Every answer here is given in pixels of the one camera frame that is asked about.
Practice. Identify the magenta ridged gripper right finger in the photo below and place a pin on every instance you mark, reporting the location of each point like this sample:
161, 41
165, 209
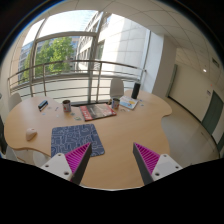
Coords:
153, 166

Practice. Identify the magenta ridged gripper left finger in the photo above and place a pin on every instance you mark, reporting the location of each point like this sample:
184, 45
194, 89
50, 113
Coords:
70, 166

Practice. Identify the blue patterned mouse pad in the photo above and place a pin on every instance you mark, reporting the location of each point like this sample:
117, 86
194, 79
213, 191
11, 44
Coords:
65, 139

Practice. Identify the white computer mouse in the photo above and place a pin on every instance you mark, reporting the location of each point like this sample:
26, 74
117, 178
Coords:
30, 134

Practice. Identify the white chair near left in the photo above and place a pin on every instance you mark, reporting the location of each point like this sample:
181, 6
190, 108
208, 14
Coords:
27, 156

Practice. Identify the white chair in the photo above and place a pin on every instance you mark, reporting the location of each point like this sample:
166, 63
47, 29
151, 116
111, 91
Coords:
14, 100
116, 88
27, 156

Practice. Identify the red and black magazine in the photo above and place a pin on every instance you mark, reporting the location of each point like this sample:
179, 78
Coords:
96, 111

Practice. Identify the light blue booklet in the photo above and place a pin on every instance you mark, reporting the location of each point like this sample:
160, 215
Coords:
128, 102

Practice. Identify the black rectangular device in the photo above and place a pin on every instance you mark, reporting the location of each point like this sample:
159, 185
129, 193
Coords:
42, 105

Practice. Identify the green door right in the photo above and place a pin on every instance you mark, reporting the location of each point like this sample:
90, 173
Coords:
213, 113

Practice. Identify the patterned mug right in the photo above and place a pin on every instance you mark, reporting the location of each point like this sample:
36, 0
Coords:
115, 103

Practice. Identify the metal balcony railing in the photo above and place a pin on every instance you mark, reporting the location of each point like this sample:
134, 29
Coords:
78, 80

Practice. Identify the white chair left side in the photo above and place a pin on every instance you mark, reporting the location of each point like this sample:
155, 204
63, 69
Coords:
14, 100

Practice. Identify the white chair far side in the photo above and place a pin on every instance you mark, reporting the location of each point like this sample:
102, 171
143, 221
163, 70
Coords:
116, 88

